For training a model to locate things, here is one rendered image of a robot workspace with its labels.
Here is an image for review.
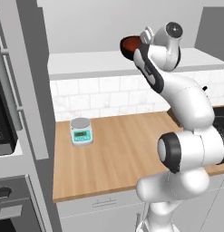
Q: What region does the black bowl with orange inside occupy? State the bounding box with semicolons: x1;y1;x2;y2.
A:
119;35;141;62

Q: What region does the grey bar handle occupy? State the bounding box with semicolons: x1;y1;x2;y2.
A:
0;48;24;113

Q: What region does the white kitchen scale teal panel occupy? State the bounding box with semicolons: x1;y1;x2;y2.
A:
69;117;94;148

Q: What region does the grey oven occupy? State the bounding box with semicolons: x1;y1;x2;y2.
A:
0;174;47;232

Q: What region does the grey drawer handle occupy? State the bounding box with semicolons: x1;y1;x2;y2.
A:
92;197;118;208

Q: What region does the open grey wall cabinet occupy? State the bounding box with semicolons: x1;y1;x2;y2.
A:
36;0;224;82

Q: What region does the grey cabinet door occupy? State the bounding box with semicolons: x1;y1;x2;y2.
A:
15;0;50;160
193;6;224;63

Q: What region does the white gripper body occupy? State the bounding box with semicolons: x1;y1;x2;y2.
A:
140;25;155;45

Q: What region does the white base cabinet door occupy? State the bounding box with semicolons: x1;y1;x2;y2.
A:
173;173;224;232

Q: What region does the black microwave oven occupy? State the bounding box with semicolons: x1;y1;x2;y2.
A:
0;68;19;157

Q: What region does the white drawer front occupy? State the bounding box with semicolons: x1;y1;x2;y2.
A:
55;189;148;219

